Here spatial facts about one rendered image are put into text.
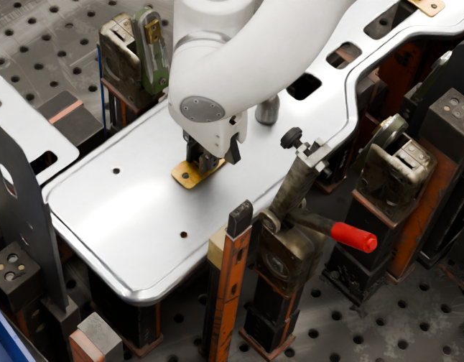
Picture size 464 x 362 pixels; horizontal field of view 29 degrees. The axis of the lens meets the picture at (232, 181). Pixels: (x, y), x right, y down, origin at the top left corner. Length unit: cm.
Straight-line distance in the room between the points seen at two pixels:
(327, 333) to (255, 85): 65
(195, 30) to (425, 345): 73
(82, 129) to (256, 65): 45
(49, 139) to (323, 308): 52
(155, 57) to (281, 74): 41
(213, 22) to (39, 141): 40
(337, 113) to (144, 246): 34
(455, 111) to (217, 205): 32
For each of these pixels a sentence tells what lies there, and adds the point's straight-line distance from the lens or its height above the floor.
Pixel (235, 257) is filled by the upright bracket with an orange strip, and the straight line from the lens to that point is 102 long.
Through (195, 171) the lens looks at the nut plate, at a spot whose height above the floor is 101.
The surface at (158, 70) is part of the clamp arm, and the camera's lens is 127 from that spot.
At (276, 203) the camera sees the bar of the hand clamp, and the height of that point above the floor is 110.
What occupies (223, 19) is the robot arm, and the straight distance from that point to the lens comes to 92.
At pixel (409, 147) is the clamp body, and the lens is 118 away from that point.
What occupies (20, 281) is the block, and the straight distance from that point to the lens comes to 105.
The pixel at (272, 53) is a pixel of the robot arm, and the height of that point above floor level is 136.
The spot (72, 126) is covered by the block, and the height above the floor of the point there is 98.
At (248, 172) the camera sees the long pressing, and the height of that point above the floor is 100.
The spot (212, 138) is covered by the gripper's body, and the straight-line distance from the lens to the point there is 108.
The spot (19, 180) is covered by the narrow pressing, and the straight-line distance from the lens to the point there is 89.
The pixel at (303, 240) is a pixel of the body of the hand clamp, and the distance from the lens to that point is 110.
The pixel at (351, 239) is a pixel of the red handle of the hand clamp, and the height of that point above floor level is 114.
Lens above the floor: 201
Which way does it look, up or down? 58 degrees down
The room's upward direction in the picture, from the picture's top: 8 degrees clockwise
